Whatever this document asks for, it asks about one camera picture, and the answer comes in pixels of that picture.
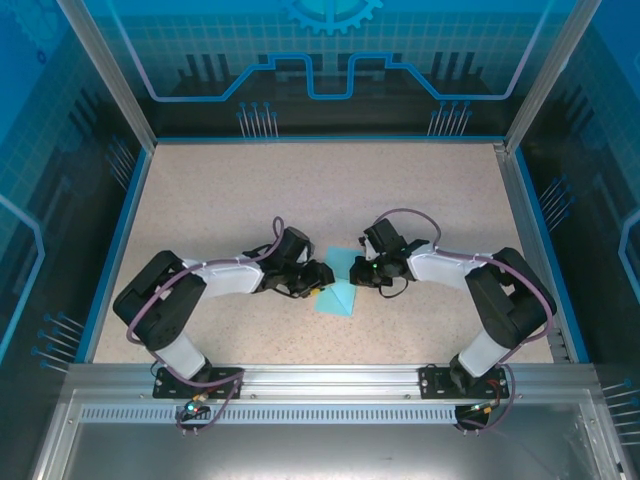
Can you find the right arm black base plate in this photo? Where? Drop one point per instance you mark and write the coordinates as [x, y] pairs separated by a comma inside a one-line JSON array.
[[435, 382]]

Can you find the right aluminium frame post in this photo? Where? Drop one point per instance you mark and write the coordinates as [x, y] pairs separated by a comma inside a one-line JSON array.
[[550, 75]]

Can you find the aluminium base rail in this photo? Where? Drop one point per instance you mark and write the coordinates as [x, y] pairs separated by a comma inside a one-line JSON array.
[[330, 377]]

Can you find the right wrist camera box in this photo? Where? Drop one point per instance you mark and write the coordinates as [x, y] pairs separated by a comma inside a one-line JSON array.
[[366, 250]]

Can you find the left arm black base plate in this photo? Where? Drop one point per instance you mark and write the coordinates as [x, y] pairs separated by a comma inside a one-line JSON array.
[[225, 375]]

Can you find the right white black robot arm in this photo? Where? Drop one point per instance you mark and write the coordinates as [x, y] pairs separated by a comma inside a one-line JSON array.
[[440, 267]]

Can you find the blue printed right side panel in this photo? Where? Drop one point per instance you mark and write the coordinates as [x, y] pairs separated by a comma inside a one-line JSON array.
[[600, 150]]

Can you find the light blue paper sheet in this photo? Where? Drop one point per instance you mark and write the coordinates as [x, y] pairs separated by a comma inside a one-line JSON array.
[[340, 300]]

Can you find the sheet metal tray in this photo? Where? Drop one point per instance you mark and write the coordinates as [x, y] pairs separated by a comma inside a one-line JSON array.
[[320, 450]]

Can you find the blue printed panel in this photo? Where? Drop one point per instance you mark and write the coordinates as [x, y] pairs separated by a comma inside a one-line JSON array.
[[320, 40], [600, 150], [35, 175]]

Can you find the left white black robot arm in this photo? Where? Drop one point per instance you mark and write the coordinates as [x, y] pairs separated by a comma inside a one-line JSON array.
[[230, 280]]

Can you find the left aluminium frame post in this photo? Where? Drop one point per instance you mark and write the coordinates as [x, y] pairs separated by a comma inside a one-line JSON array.
[[110, 75]]

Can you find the blue printed rear panel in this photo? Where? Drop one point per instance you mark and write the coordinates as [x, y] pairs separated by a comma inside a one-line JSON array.
[[320, 40]]

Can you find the blue printed left side panel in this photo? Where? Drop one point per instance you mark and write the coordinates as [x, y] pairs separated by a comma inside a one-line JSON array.
[[35, 175]]

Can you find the blue table edge strip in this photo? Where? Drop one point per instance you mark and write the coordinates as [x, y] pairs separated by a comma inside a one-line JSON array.
[[117, 250]]

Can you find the aluminium frame post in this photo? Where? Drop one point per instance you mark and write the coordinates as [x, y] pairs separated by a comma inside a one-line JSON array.
[[550, 75], [110, 75]]

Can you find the aluminium side rail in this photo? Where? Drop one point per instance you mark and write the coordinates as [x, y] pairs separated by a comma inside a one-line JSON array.
[[525, 225]]

